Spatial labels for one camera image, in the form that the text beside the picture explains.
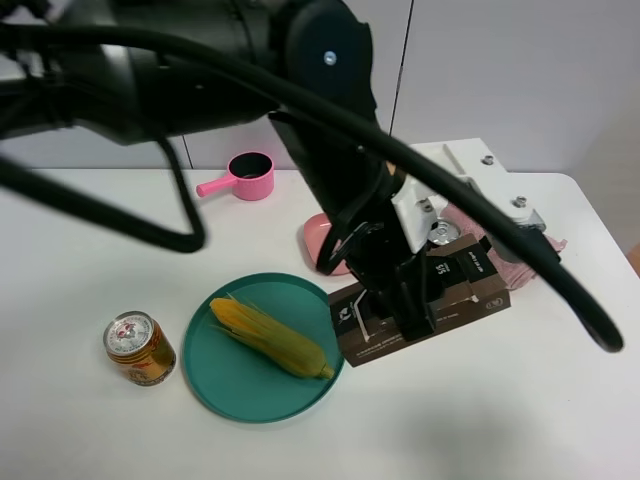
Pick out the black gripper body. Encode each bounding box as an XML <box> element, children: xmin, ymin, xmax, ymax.
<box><xmin>319</xmin><ymin>194</ymin><xmax>427</xmax><ymax>310</ymax></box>

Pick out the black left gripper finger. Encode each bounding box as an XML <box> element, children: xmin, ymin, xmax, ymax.
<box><xmin>394</xmin><ymin>270</ymin><xmax>435</xmax><ymax>342</ymax></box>

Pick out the brown capsule box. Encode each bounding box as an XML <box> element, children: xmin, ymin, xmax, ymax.
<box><xmin>329</xmin><ymin>234</ymin><xmax>511</xmax><ymax>367</ymax></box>

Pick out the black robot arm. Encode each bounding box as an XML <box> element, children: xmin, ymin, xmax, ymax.
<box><xmin>1</xmin><ymin>1</ymin><xmax>463</xmax><ymax>340</ymax></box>

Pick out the red drink can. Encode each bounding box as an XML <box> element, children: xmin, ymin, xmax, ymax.
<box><xmin>428</xmin><ymin>218</ymin><xmax>461</xmax><ymax>247</ymax></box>

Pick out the pink square plate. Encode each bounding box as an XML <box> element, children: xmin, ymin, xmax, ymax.
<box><xmin>300</xmin><ymin>213</ymin><xmax>331</xmax><ymax>273</ymax></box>

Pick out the pink rolled towel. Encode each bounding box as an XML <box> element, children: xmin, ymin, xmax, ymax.
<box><xmin>441</xmin><ymin>203</ymin><xmax>537</xmax><ymax>291</ymax></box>

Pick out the toy corn cob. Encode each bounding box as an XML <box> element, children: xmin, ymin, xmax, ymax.
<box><xmin>209</xmin><ymin>295</ymin><xmax>335</xmax><ymax>380</ymax></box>

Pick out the teal round plate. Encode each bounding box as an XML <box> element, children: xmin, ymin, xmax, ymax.
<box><xmin>181</xmin><ymin>272</ymin><xmax>344</xmax><ymax>424</ymax></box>

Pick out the pink toy saucepan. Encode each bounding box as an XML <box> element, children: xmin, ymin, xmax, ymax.
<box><xmin>195</xmin><ymin>151</ymin><xmax>274</xmax><ymax>201</ymax></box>

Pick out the gold drink can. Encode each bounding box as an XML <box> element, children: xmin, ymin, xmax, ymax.
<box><xmin>103</xmin><ymin>311</ymin><xmax>177</xmax><ymax>387</ymax></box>

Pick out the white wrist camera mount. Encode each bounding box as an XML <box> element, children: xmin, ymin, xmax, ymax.
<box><xmin>391</xmin><ymin>142</ymin><xmax>549</xmax><ymax>254</ymax></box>

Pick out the black cable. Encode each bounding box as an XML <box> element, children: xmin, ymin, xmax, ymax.
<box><xmin>0</xmin><ymin>24</ymin><xmax>625</xmax><ymax>354</ymax></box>

